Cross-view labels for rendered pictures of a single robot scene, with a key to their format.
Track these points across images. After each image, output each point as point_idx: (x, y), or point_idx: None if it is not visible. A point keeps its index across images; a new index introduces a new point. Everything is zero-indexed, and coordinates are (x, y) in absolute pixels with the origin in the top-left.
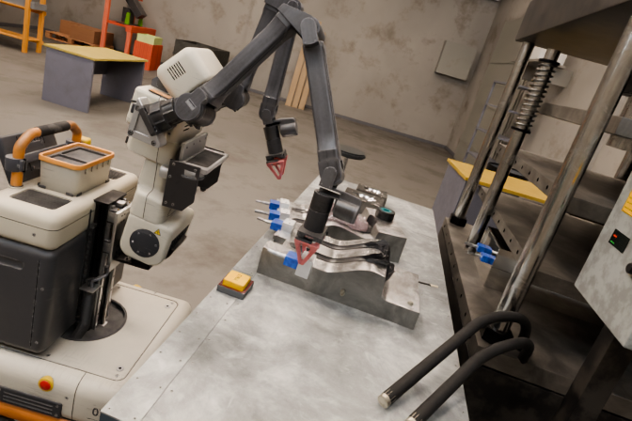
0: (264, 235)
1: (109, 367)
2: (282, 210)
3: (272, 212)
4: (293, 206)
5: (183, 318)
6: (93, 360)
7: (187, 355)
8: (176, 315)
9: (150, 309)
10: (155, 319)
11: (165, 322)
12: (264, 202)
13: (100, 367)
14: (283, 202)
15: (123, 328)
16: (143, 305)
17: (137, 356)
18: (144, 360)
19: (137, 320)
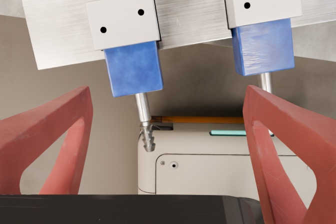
0: (324, 54)
1: (313, 177)
2: (277, 10)
3: (288, 57)
4: None
5: (178, 135)
6: (307, 198)
7: None
8: (186, 147)
9: (191, 183)
10: (209, 167)
11: (209, 153)
12: (149, 113)
13: (316, 186)
14: (150, 25)
15: (242, 195)
16: (186, 194)
17: (285, 158)
18: (288, 148)
19: (221, 186)
